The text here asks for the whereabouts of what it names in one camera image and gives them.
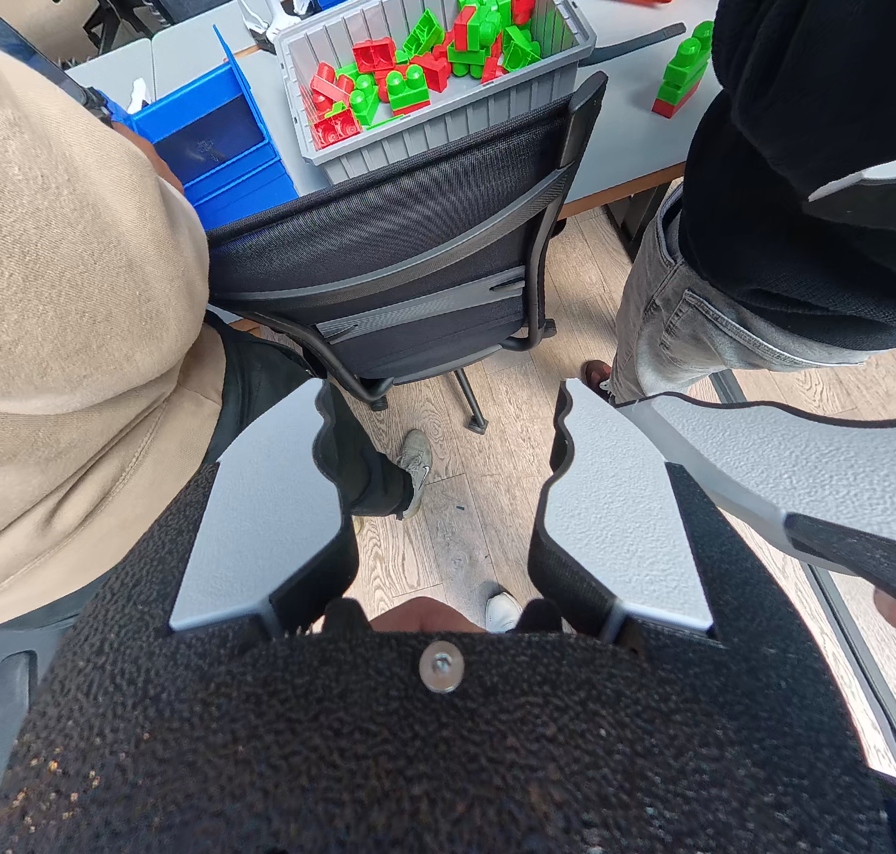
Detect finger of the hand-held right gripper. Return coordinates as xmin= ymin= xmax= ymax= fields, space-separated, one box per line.
xmin=615 ymin=391 xmax=896 ymax=597
xmin=805 ymin=161 xmax=896 ymax=234

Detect green and red block tower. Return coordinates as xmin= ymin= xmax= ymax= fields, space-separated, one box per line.
xmin=651 ymin=20 xmax=715 ymax=120

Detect grey plastic bin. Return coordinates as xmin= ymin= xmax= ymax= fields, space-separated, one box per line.
xmin=273 ymin=0 xmax=597 ymax=187

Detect stacked blue plastic bins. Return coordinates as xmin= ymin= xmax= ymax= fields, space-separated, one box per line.
xmin=112 ymin=25 xmax=302 ymax=232

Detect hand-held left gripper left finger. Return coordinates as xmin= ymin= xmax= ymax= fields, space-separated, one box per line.
xmin=168 ymin=378 xmax=359 ymax=635

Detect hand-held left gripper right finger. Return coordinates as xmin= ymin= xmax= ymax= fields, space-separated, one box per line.
xmin=528 ymin=378 xmax=715 ymax=645

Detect black mesh office chair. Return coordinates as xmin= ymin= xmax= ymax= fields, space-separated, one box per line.
xmin=206 ymin=70 xmax=610 ymax=435

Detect black swivel chair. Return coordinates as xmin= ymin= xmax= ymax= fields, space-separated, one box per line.
xmin=17 ymin=0 xmax=172 ymax=54

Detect grey desk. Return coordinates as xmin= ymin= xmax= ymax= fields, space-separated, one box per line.
xmin=63 ymin=0 xmax=729 ymax=222

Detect pile of red green blocks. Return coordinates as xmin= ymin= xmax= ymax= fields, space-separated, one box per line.
xmin=308 ymin=0 xmax=543 ymax=152

